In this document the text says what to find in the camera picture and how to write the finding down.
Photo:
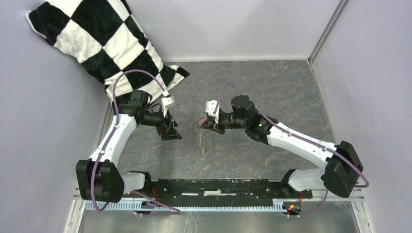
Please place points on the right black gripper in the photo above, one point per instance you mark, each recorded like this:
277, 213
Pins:
212, 125

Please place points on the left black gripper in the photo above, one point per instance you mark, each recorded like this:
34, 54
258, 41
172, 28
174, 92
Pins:
169, 133

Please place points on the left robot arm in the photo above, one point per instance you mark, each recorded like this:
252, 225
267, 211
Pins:
98, 177

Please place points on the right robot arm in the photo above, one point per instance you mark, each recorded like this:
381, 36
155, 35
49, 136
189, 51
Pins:
338, 165

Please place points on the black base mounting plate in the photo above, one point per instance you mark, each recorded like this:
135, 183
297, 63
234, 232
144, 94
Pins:
220, 193

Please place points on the black white checkered pillow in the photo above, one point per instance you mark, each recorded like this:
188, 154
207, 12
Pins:
107, 41

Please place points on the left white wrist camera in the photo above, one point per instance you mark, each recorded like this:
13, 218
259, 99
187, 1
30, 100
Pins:
167, 102

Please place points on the aluminium frame rail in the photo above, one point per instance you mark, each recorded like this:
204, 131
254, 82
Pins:
323, 213

